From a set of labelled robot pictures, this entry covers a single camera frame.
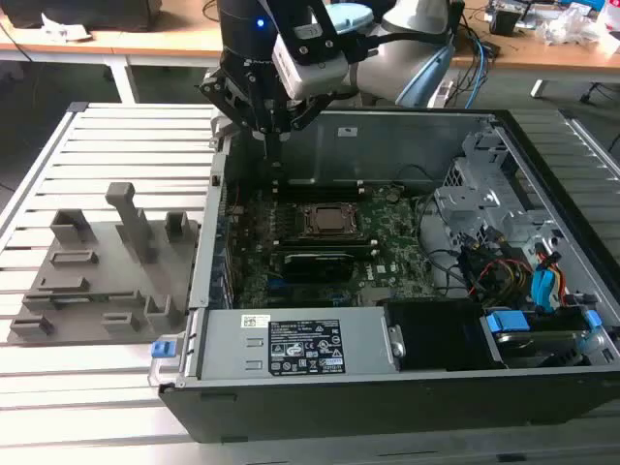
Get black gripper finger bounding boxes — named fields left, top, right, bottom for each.
left=274, top=90, right=336, bottom=169
left=198, top=66, right=275, bottom=169

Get black RAM slot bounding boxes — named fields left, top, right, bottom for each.
left=274, top=188, right=367, bottom=203
left=273, top=235, right=379, bottom=247
left=274, top=243, right=380, bottom=257
left=274, top=177, right=365, bottom=191

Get wooden desk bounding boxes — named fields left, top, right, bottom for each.
left=0, top=0, right=620, bottom=106

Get silver CPU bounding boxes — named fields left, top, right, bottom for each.
left=312, top=206, right=358, bottom=231

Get CPU socket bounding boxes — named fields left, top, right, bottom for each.
left=294, top=201, right=368, bottom=242

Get green motherboard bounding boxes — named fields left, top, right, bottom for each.
left=225, top=182, right=437, bottom=310

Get large black box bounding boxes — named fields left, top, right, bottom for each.
left=7, top=0, right=162, bottom=31

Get black graphics card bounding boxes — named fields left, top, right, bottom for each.
left=280, top=251, right=358, bottom=286

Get white crumpled paper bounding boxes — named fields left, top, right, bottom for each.
left=40, top=13, right=94, bottom=43

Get metal drive cage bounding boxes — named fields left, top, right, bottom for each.
left=432, top=129, right=585, bottom=273

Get small black box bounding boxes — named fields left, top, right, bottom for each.
left=487, top=8, right=523, bottom=36

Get grey parts rack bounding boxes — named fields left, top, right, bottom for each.
left=8, top=181, right=201, bottom=348

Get grey power supply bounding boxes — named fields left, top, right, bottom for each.
left=197, top=307, right=404, bottom=383

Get clear plastic bags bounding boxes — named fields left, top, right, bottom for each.
left=534, top=5, right=609, bottom=47

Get hard disk in blue carrier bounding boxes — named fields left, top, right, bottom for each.
left=478, top=309, right=605, bottom=372

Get black office chair base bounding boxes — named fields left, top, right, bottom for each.
left=577, top=78, right=620, bottom=106

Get black open PC case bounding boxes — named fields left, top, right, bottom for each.
left=157, top=108, right=620, bottom=445

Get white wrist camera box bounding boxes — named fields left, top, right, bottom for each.
left=270, top=22, right=351, bottom=100

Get black camera cable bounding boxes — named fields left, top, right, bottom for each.
left=347, top=32, right=454, bottom=50

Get thin black wire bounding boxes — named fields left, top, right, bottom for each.
left=396, top=163, right=469, bottom=297

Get blue network cable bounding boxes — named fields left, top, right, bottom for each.
left=465, top=34, right=493, bottom=110

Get coloured power wire bundle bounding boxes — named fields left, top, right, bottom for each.
left=474, top=258, right=535, bottom=295

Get black plastic duct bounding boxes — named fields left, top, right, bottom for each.
left=384, top=297, right=506, bottom=373

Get blue flat wire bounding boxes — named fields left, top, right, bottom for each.
left=529, top=267, right=559, bottom=315

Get orange flat wire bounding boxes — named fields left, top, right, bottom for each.
left=535, top=245, right=569, bottom=293

